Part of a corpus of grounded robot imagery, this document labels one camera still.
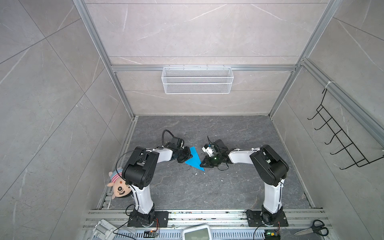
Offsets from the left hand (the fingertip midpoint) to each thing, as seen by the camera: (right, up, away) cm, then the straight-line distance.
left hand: (193, 152), depth 97 cm
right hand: (+5, -8, -4) cm, 10 cm away
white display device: (+4, -32, -30) cm, 44 cm away
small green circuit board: (+38, -35, -27) cm, 59 cm away
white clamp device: (-41, -32, -28) cm, 59 cm away
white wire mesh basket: (+3, +49, +4) cm, 49 cm away
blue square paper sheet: (+2, -5, -3) cm, 6 cm away
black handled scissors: (+62, -32, -25) cm, 74 cm away
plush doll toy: (-37, -14, -22) cm, 45 cm away
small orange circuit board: (-20, -35, -27) cm, 48 cm away
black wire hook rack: (+69, +9, -32) cm, 76 cm away
